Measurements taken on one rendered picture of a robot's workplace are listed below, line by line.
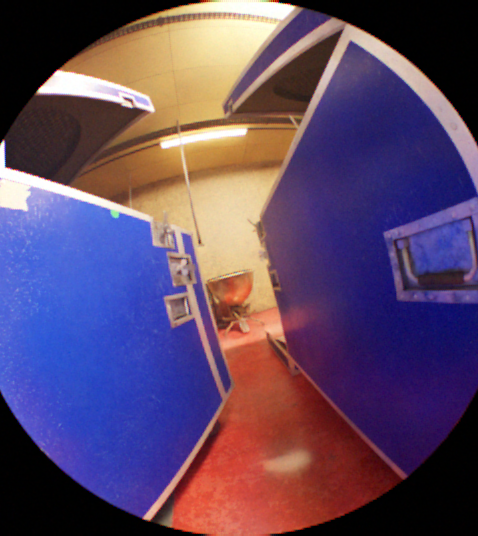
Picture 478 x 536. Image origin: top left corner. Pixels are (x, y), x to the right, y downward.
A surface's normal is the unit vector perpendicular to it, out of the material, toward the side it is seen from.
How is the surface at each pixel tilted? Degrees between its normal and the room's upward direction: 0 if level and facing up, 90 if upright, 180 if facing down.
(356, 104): 90
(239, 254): 90
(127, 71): 180
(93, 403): 90
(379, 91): 90
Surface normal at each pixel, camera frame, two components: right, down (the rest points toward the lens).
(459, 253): -0.97, 0.25
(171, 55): 0.26, 0.96
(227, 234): 0.11, -0.11
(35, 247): 0.94, -0.26
